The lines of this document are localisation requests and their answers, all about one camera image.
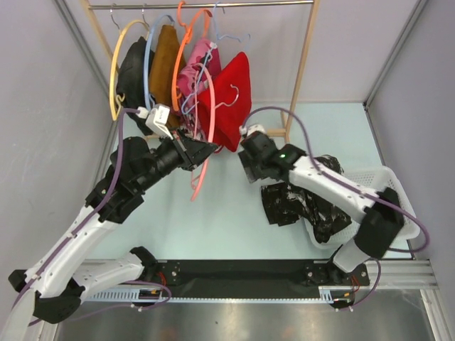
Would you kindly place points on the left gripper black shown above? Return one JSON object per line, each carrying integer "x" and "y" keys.
{"x": 191, "y": 153}

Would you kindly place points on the pink hanger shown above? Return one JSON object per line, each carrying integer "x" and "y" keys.
{"x": 197, "y": 182}

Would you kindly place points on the red trousers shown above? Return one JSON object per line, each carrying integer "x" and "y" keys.
{"x": 233, "y": 101}

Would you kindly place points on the black white patterned trousers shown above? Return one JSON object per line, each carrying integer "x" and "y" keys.
{"x": 285, "y": 204}

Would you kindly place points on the blue wire hanger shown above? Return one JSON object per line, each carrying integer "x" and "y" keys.
{"x": 199, "y": 84}

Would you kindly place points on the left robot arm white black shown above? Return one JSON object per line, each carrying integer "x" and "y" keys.
{"x": 57, "y": 284}

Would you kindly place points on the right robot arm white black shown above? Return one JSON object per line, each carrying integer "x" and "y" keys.
{"x": 378, "y": 213}

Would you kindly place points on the light blue plastic hanger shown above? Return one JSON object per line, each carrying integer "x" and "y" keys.
{"x": 149, "y": 103}

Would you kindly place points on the pink patterned trousers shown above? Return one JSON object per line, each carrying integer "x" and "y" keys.
{"x": 193, "y": 80}

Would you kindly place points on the brown trousers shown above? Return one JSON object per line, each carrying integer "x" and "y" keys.
{"x": 161, "y": 72}

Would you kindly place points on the orange hanger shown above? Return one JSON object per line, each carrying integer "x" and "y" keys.
{"x": 189, "y": 29}

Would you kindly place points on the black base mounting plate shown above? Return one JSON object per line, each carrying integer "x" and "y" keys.
{"x": 314, "y": 272}

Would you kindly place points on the white plastic basket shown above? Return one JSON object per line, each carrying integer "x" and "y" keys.
{"x": 382, "y": 180}

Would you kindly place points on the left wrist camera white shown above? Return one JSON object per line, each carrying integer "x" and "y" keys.
{"x": 156, "y": 119}

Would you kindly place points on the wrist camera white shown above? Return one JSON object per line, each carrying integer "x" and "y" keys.
{"x": 156, "y": 119}
{"x": 246, "y": 131}

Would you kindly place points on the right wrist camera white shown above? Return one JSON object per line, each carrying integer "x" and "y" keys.
{"x": 246, "y": 131}

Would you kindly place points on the grey cable duct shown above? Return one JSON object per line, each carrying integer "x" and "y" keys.
{"x": 137, "y": 295}

